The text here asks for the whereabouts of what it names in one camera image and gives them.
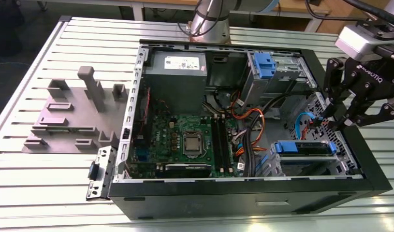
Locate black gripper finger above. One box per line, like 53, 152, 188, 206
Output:
323, 57, 357, 121
333, 93, 394, 132

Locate red black power wire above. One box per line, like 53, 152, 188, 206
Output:
308, 118, 336, 131

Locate blue data wire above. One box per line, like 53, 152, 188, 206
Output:
295, 111, 327, 141

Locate hard disk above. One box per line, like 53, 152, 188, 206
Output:
273, 141, 339, 158

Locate grey metal disk bay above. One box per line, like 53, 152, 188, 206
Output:
270, 139, 349, 176

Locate blue drive latch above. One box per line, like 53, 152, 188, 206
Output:
253, 52, 279, 79

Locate grey metal drive cage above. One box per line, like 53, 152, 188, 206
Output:
241, 50, 316, 107

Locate wooden desk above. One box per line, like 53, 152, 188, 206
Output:
268, 0, 333, 33

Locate black RAM slot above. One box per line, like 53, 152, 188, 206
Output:
210, 114, 226, 174
218, 114, 234, 173

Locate black CPU socket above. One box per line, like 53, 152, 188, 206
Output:
181, 130, 208, 159

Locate grey power supply unit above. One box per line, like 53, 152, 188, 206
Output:
142, 50, 208, 116

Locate silver CPU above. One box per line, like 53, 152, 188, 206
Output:
185, 136, 204, 153

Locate green motherboard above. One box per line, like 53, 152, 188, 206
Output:
129, 113, 246, 178

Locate black graphics card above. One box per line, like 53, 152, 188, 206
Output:
156, 162, 214, 178

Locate black PC case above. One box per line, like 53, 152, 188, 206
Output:
109, 38, 394, 220

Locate grey parts rack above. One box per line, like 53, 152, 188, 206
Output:
23, 66, 133, 156

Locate black office chair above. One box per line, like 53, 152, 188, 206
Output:
0, 0, 26, 58

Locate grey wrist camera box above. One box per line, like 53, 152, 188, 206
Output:
335, 25, 394, 60

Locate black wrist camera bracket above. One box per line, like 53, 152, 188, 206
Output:
355, 18, 394, 61

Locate orange wire bundle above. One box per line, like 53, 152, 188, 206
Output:
230, 108, 269, 158

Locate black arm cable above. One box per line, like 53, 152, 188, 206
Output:
305, 0, 394, 27

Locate black wire bundle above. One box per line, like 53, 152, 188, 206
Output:
242, 89, 316, 176

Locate yellow black wires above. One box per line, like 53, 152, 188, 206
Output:
202, 101, 226, 114

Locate silver expansion slot bracket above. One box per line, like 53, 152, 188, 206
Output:
86, 145, 118, 201

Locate blue floor cable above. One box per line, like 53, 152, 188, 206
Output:
0, 61, 35, 71

